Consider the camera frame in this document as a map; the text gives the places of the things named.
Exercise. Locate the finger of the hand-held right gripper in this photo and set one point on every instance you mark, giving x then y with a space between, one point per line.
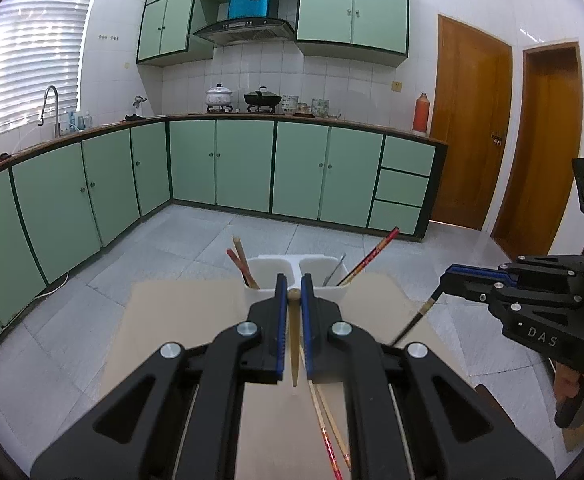
476 273
474 291

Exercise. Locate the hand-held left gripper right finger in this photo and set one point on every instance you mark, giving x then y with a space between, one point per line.
308 332

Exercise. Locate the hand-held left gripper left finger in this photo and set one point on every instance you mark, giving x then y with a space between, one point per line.
281 332

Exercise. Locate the thick bamboo chopstick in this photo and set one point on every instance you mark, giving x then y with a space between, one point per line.
295 345
244 265

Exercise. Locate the white two-compartment utensil holder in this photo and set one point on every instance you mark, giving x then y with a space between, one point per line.
264 296

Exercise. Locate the black chopstick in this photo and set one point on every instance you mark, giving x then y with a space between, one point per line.
414 317

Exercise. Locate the metal spoon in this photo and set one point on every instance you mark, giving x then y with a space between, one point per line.
334 270

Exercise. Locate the red patterned chopstick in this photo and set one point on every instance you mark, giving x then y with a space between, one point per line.
328 440
236 262
374 255

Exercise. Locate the person's right hand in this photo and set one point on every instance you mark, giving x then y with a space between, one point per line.
565 385

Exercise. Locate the thin light wooden chopstick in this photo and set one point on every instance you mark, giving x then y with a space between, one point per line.
337 435

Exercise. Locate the wooden door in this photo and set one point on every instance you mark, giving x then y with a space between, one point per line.
466 125
541 150

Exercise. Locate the red thermos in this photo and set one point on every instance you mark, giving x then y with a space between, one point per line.
420 115

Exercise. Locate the green lower kitchen cabinets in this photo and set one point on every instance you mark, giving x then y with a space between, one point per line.
242 165

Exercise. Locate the green kitchen cabinets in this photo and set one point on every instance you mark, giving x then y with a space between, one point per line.
371 10
242 165

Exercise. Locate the glass bowl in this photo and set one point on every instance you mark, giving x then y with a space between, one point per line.
334 113

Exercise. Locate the patterned container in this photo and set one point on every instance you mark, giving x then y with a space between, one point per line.
320 107

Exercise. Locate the black wok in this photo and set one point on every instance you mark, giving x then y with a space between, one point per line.
263 97

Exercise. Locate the white cooking pot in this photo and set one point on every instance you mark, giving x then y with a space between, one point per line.
220 96

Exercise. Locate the dark cloth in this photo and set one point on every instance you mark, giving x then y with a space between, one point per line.
133 118

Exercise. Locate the metal kettle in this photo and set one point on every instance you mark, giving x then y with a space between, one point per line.
139 105

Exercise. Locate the green upper kitchen cabinets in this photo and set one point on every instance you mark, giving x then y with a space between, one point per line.
371 10

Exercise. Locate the clear plastic bottle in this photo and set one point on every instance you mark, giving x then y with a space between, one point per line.
88 120

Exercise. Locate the blue plastic bottle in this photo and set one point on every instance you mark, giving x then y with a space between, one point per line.
72 122

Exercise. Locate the black range hood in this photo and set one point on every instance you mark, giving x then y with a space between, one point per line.
244 31

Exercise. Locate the metal kitchen faucet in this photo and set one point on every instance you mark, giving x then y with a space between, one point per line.
51 105

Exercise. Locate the blue box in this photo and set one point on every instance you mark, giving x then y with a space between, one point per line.
250 2

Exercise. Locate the white window blinds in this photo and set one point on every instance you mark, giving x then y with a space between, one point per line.
22 50

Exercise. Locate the yellow wall switch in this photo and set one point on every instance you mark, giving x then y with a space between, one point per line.
396 87

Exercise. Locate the row of wall hooks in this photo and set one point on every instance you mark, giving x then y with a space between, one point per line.
109 37

